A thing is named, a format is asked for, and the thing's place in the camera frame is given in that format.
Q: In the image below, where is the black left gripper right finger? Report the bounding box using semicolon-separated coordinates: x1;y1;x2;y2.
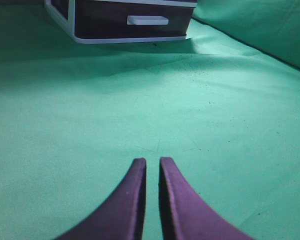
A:
158;157;252;240

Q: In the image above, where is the white drawer cabinet frame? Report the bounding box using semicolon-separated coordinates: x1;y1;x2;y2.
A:
44;0;198;44

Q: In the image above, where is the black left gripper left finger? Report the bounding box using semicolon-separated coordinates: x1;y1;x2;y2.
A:
56;158;147;240

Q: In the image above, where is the green backdrop cloth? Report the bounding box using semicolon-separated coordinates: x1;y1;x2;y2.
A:
193;0;300;69

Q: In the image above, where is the green table cloth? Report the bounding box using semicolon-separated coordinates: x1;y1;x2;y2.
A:
0;3;300;240

